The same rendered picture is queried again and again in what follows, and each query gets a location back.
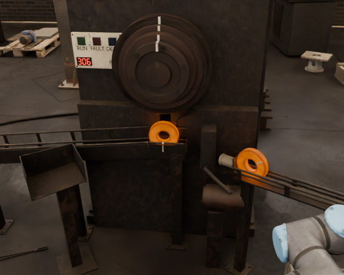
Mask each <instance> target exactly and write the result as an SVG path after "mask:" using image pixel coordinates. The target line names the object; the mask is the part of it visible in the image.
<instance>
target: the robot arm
mask: <svg viewBox="0 0 344 275"><path fill-rule="evenodd" d="M272 240H273V243H274V248H275V251H276V254H277V256H278V258H279V259H280V260H281V262H285V263H287V262H288V261H289V262H290V263H291V265H292V266H293V268H294V271H291V272H289V273H288V274H287V275H344V273H343V271H342V270H341V269H340V268H339V266H338V263H337V261H338V260H340V259H342V258H343V257H344V205H332V206H330V207H329V208H327V210H326V211H325V213H324V214H320V215H317V216H313V217H309V218H305V219H301V220H297V221H294V222H291V223H287V224H285V223H284V224H283V225H279V226H276V227H275V228H274V229H273V232H272Z"/></svg>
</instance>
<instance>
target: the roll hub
mask: <svg viewBox="0 0 344 275"><path fill-rule="evenodd" d="M156 41H157V40H155V41H150V42H147V43H145V44H143V45H142V46H140V47H139V48H137V49H136V51H135V52H134V53H133V54H132V56H131V58H130V60H129V62H128V67H127V76H128V80H129V83H130V80H131V79H134V80H135V83H134V84H131V83H130V85H131V87H132V89H133V90H134V91H135V92H136V93H137V94H138V95H139V96H140V97H142V98H143V99H145V100H147V101H150V102H153V103H167V102H170V101H172V100H174V99H176V98H178V97H179V96H180V95H181V94H182V93H183V92H184V90H185V89H186V87H187V84H188V80H189V75H190V68H189V63H188V60H187V58H186V56H185V55H184V53H183V52H182V51H181V50H180V49H179V48H178V47H176V46H175V45H173V44H171V43H169V42H166V41H159V42H158V43H156ZM156 44H158V51H156ZM161 46H165V48H166V49H165V51H161V50H160V48H161ZM135 53H138V54H139V58H138V59H135V57H134V55H135ZM182 65H185V66H186V67H187V68H186V70H182V69H181V66H182ZM176 91H180V95H176V94H175V92H176ZM151 97H154V98H155V101H151V100H150V98H151Z"/></svg>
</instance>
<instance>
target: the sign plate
mask: <svg viewBox="0 0 344 275"><path fill-rule="evenodd" d="M121 34H122V33H102V32H71V37H72V44H73V52H74V59H75V66H76V68H102V69H112V66H111V59H112V52H113V49H114V45H109V39H108V38H116V42H117V40H118V38H119V36H120V35H121ZM77 38H84V40H85V45H78V39H77ZM93 38H100V45H93ZM78 58H80V59H81V60H80V59H78ZM83 58H84V59H83ZM88 58H89V59H88ZM82 59H83V61H82ZM85 59H86V61H85ZM79 61H81V62H79ZM87 61H89V62H88V64H90V63H91V64H90V65H88V64H87ZM82 62H83V63H82ZM85 62H86V65H84V64H85Z"/></svg>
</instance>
